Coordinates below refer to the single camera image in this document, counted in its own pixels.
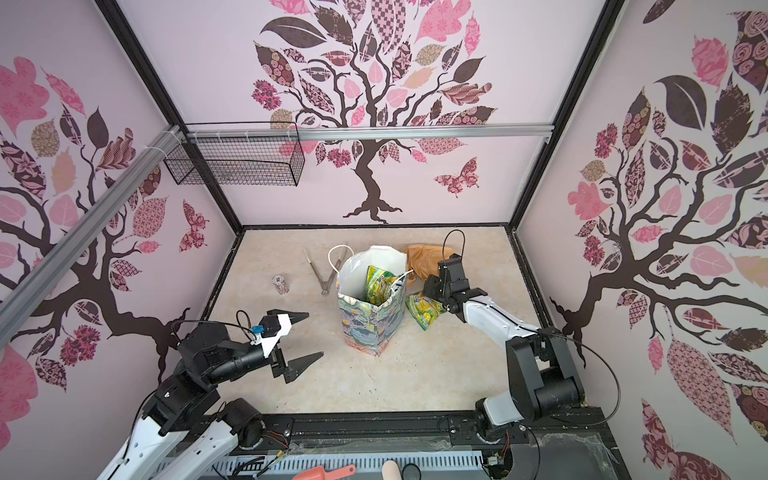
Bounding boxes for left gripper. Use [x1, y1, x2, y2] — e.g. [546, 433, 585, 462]
[207, 309, 325, 385]

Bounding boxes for green yellow snack bag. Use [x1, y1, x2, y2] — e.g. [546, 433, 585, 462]
[405, 293, 446, 331]

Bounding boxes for yellow snack packet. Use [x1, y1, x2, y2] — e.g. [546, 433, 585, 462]
[365, 265, 397, 306]

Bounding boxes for colourful paper gift bag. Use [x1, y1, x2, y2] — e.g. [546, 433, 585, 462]
[333, 245, 409, 357]

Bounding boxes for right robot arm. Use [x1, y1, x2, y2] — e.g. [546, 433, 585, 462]
[423, 254, 585, 427]

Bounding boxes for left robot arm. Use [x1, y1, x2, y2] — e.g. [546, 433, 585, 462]
[100, 309, 322, 479]

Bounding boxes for small patterned cup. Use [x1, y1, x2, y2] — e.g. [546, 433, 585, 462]
[272, 275, 290, 295]

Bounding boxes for metal kitchen tongs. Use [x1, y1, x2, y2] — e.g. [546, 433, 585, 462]
[302, 245, 350, 297]

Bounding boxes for pink plastic scoop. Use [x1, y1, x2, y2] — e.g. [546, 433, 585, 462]
[293, 464, 357, 480]

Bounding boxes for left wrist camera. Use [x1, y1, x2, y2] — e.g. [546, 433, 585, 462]
[251, 313, 292, 358]

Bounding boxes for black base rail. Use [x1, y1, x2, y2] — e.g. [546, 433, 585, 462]
[235, 407, 604, 454]

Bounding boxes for black wire basket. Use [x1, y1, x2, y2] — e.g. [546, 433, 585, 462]
[164, 120, 305, 187]

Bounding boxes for aluminium rail back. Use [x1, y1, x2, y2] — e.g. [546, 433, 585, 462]
[186, 123, 554, 141]

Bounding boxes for aluminium rail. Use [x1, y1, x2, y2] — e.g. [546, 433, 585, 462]
[1, 125, 184, 345]
[186, 123, 554, 141]

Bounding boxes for aluminium rail left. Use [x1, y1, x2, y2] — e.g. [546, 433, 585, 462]
[1, 125, 184, 345]

